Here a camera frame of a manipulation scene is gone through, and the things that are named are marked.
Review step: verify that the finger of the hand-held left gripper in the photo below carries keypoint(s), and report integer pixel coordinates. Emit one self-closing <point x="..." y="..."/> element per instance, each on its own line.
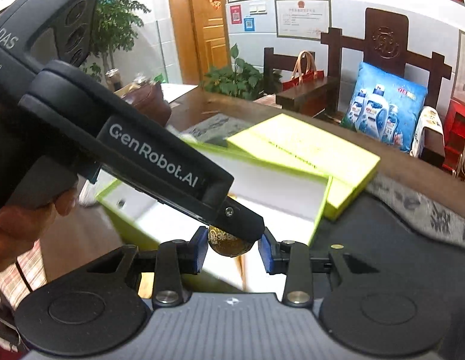
<point x="240" y="221"/>

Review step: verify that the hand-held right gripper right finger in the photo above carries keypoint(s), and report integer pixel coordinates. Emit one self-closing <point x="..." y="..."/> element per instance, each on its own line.
<point x="265" y="257"/>

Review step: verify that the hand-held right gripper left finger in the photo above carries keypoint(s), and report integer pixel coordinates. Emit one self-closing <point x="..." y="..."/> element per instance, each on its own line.
<point x="198" y="253"/>

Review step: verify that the gold foil ball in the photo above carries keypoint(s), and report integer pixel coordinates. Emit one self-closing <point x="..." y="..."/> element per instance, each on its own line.
<point x="225" y="248"/>

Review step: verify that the green shoe box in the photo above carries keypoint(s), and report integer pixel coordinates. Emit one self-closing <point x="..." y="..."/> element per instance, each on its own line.
<point x="292" y="210"/>

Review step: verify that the green shoe box lid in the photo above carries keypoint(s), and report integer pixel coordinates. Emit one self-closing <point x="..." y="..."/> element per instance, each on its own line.
<point x="311" y="142"/>

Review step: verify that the brown wooden desktop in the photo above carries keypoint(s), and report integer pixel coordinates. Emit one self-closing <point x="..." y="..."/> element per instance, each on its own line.
<point x="255" y="108"/>

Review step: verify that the person's left hand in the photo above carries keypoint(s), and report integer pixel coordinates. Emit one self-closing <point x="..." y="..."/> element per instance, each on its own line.
<point x="15" y="240"/>

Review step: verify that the clear plastic container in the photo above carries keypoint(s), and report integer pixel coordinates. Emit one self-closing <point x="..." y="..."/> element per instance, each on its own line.
<point x="113" y="78"/>

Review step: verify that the brown leather bag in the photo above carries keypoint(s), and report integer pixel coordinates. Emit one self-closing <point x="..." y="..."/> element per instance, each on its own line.
<point x="150" y="101"/>

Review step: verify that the white printed carton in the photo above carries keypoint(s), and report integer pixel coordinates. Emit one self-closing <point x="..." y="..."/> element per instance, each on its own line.
<point x="180" y="90"/>

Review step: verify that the tall potted tree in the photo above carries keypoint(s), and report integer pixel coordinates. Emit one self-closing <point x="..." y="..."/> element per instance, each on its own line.
<point x="116" y="18"/>

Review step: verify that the wooden door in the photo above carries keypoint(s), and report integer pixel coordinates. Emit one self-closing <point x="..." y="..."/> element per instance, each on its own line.
<point x="213" y="45"/>

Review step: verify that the leafy green potted plant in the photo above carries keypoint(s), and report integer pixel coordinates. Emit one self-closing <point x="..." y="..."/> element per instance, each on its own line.
<point x="232" y="78"/>

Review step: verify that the red gift bag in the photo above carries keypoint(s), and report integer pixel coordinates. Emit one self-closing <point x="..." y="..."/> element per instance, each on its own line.
<point x="303" y="80"/>

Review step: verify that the red code sticker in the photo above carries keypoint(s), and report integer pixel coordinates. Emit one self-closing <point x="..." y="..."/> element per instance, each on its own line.
<point x="235" y="14"/>

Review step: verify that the blue code sticker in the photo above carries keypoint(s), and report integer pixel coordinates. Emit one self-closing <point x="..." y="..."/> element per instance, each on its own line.
<point x="249" y="24"/>

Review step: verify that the blue printed cushion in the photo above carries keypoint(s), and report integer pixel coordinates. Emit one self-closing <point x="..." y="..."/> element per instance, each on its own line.
<point x="378" y="101"/>

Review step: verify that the white printed pillow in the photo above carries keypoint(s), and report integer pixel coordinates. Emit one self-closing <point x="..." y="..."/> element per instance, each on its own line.
<point x="429" y="123"/>

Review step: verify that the red gift boxes stack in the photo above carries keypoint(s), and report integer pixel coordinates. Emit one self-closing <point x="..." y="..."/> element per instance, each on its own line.
<point x="459" y="127"/>

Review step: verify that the dark carved wooden chair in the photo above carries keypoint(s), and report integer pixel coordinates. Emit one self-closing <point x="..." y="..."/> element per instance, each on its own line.
<point x="386" y="37"/>

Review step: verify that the white wall switch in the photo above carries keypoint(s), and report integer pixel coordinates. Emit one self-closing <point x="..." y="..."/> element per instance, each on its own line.
<point x="258" y="8"/>

